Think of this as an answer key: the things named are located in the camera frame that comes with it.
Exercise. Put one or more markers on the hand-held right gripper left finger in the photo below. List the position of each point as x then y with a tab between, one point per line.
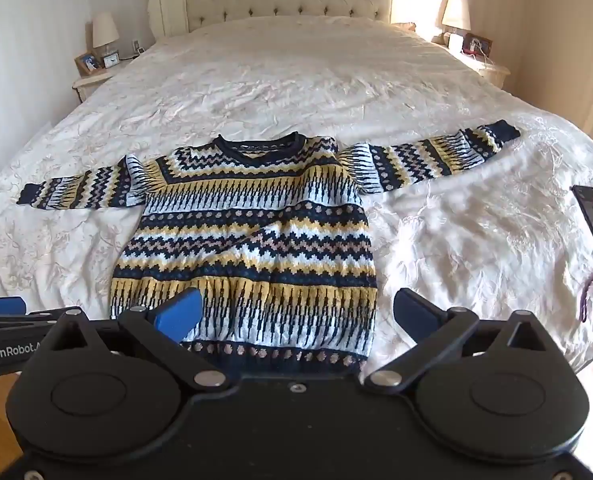
179	317

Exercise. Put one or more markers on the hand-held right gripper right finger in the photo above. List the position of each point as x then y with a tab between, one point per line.
416	310

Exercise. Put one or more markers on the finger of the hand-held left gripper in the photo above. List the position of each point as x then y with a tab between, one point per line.
1	305

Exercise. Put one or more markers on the navy yellow patterned knit sweater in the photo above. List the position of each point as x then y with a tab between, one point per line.
256	230

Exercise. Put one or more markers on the cream carved nightstand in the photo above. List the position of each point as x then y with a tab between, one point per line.
89	82
493	72

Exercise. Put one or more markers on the bed with cream floral bedspread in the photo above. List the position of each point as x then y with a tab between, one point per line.
296	85

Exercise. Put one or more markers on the small white alarm clock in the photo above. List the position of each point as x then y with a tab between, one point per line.
111	61

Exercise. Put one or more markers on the small white device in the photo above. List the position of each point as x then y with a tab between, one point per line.
455	42

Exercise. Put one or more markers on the beige pillow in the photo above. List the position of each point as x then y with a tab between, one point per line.
404	26

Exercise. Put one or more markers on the white shade table lamp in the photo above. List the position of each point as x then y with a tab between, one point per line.
105	27
455	12

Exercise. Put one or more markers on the white wall outlet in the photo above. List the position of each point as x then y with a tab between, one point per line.
137	46

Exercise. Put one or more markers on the dark wooden photo frame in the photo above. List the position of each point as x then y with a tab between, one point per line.
478	42

